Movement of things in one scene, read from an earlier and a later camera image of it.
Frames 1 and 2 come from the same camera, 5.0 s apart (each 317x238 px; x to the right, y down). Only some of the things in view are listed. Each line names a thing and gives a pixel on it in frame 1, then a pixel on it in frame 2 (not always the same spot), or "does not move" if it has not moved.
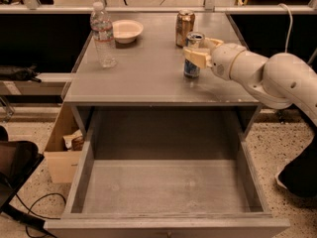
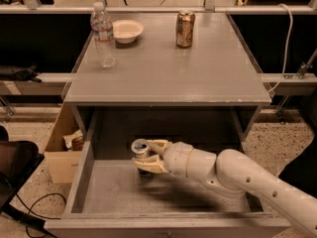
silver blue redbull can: [193, 39] → [140, 146]
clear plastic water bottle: [102, 30] does not move
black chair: [18, 161] does not move
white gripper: [224, 60] → [176, 157]
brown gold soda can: [184, 25] does not move
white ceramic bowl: [126, 31] does not move
